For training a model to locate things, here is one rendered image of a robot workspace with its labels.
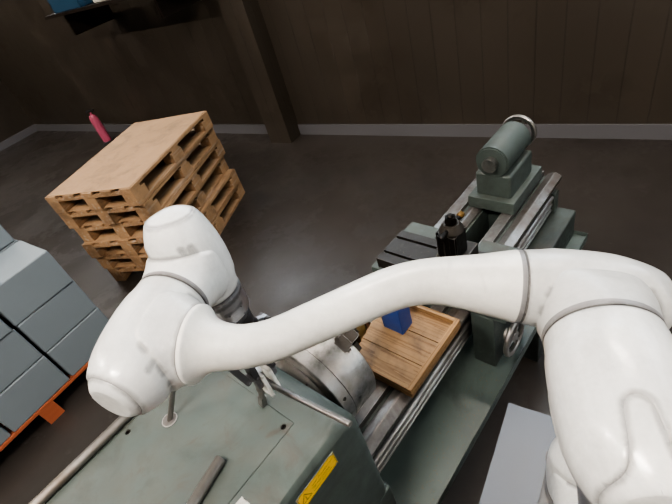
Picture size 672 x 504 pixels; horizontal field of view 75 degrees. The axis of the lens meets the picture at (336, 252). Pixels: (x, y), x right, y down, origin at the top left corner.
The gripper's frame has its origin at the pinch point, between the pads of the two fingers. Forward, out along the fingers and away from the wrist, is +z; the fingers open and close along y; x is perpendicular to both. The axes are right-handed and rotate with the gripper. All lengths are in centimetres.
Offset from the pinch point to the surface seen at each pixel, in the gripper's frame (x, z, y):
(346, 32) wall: 233, 33, 308
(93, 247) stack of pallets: 299, 96, 36
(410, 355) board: 2, 47, 44
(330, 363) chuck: 1.5, 15.5, 15.8
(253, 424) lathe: 2.6, 9.8, -6.6
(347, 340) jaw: 3.1, 17.0, 24.0
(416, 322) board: 7, 47, 56
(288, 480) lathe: -12.0, 9.8, -10.4
